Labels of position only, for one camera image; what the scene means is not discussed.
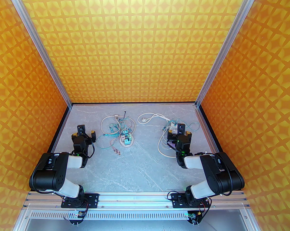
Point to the black table edge strip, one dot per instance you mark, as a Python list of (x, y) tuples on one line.
[(211, 129), (60, 129)]

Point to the round beige power socket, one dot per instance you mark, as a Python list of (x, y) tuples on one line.
[(129, 145)]

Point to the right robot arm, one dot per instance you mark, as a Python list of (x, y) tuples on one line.
[(221, 174)]

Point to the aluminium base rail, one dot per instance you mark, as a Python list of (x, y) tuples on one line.
[(135, 200)]

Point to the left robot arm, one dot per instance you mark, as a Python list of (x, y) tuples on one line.
[(51, 174)]

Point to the small circuit board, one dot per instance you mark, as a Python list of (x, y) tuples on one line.
[(193, 216), (80, 215)]

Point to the aluminium frame post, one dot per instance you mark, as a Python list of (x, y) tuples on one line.
[(38, 42), (227, 42)]

